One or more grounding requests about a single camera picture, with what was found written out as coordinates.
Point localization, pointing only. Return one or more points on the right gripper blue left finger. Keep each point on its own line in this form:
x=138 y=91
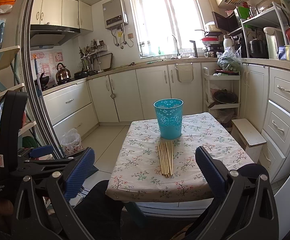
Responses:
x=78 y=169

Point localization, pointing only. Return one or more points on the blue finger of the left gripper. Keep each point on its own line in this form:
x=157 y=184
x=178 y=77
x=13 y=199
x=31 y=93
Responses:
x=41 y=151

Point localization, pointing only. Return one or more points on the copper kettle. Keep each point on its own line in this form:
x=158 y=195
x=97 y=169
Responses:
x=63 y=74

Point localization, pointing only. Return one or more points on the white thermos pot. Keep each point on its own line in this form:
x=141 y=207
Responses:
x=275 y=40

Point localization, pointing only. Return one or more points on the floral plastic bag bin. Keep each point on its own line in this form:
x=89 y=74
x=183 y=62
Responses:
x=71 y=142

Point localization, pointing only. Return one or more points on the white hanging door bin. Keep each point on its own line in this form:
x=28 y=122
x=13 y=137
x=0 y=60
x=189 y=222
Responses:
x=185 y=72

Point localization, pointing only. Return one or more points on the black wok pan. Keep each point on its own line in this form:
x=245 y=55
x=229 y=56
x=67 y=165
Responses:
x=43 y=81

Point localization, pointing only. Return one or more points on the turquoise perforated plastic basket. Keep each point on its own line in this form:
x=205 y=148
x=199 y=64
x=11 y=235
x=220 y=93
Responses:
x=169 y=117

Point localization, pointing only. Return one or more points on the green vegetables plastic bag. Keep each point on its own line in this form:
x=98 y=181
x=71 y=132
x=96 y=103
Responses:
x=230 y=60

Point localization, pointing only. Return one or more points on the range hood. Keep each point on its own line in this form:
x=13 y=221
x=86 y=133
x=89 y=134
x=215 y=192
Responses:
x=43 y=36

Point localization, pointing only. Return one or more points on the floral white tablecloth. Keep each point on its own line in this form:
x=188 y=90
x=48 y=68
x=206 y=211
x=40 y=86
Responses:
x=137 y=175

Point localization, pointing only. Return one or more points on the black microwave oven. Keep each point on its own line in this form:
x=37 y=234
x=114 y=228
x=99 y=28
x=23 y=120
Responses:
x=228 y=23

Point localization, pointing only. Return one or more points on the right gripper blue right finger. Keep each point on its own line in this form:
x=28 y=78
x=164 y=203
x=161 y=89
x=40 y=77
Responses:
x=214 y=171

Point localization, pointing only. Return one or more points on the white rolling storage cart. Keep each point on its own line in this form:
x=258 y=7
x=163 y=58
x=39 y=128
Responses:
x=221 y=91

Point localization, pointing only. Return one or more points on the wall gas water heater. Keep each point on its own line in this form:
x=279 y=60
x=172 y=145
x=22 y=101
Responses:
x=114 y=14

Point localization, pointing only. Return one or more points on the small white step stool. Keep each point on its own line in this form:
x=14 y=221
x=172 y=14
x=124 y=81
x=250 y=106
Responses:
x=248 y=137

